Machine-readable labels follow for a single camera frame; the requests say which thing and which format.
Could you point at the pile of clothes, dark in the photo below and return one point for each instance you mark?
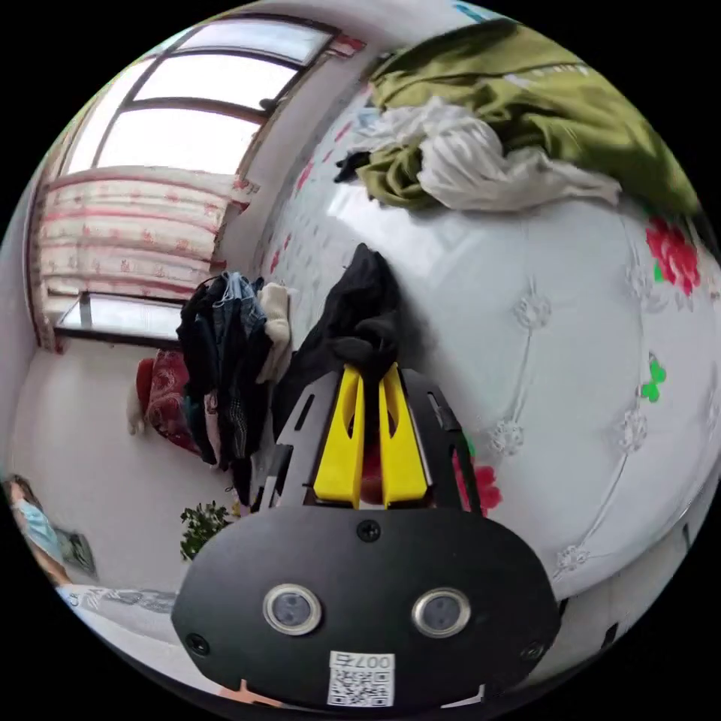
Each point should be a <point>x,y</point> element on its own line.
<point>225,360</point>

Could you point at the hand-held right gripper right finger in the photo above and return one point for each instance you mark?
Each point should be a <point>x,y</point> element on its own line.
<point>401,456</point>

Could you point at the person's right hand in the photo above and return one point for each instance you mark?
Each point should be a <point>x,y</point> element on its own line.
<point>248,694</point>

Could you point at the red patterned cushion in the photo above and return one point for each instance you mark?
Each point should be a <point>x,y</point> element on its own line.
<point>166,394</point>

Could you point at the person's body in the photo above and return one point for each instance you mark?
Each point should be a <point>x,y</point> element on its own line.
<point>36,524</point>

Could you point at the window with brown frame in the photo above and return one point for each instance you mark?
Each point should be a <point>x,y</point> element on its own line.
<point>186,96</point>

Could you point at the black long sleeve shirt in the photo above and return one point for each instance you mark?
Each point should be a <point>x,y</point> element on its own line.
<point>360,315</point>

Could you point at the pile of clothes, green and white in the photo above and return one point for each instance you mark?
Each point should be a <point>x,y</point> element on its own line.
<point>495,112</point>

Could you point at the bed with white flowered quilt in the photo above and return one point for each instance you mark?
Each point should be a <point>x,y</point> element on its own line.
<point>535,293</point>

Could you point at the pink flowered curtain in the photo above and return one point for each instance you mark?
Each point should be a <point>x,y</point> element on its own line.
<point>129,231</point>

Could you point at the green plant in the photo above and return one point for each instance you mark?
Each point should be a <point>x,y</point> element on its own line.
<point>203,526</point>

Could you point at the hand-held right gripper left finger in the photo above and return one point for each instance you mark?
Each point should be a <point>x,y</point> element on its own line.
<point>338,450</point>

